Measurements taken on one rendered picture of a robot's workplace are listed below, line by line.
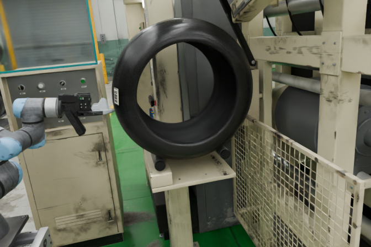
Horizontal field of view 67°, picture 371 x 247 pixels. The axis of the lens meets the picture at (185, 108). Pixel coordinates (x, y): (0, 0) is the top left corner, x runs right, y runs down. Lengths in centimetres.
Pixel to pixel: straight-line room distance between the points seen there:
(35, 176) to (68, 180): 20
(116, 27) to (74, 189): 862
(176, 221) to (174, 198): 16
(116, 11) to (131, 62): 930
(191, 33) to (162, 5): 41
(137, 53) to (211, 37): 28
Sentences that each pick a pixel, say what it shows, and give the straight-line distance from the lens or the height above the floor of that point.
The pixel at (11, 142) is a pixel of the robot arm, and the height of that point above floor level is 111.
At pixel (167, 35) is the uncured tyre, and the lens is 104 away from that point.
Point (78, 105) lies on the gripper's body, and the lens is 114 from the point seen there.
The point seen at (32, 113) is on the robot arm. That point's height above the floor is 117.
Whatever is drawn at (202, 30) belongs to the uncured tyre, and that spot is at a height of 141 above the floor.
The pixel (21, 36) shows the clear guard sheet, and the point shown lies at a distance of 188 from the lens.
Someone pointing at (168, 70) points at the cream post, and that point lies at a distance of 144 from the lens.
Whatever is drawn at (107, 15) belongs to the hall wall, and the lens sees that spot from 1026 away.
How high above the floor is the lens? 141
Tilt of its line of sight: 15 degrees down
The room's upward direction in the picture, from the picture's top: 5 degrees counter-clockwise
